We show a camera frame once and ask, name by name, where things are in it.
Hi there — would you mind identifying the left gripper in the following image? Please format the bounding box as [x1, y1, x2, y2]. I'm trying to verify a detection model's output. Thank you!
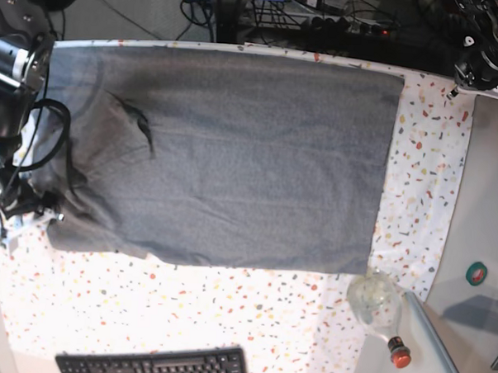
[454, 48, 498, 91]

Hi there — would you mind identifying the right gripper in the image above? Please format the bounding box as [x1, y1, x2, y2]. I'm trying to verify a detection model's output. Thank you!
[0, 180, 60, 220]

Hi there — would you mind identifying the grey t-shirt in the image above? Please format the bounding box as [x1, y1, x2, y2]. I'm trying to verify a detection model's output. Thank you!
[31, 47, 403, 275]

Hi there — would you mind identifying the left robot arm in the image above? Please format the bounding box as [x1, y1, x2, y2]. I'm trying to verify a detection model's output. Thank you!
[443, 0, 498, 92]

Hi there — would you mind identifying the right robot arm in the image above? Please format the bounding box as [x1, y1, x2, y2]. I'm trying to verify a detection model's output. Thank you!
[0, 0, 75, 219]

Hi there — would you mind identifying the black power strip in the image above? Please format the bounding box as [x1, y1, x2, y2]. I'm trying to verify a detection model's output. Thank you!
[309, 16, 397, 38]

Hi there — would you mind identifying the green tape roll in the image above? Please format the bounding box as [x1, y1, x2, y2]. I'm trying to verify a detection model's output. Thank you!
[465, 262, 487, 286]

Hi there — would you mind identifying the clear bottle with orange cap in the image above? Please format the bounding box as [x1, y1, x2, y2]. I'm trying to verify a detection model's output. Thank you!
[347, 271, 412, 369]

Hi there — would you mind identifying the black keyboard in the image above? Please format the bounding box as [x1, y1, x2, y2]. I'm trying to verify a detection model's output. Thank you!
[55, 347, 248, 373]

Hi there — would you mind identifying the grey metal bar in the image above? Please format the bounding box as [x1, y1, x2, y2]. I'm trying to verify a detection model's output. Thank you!
[403, 291, 459, 373]

